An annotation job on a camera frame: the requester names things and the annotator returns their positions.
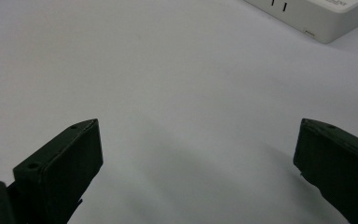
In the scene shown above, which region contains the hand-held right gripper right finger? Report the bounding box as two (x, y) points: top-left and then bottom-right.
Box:
(293, 118), (358, 224)

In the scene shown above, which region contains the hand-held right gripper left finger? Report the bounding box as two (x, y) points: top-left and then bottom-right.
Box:
(8, 118), (104, 224)

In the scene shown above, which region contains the white power strip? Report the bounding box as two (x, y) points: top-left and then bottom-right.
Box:
(243, 0), (358, 45)

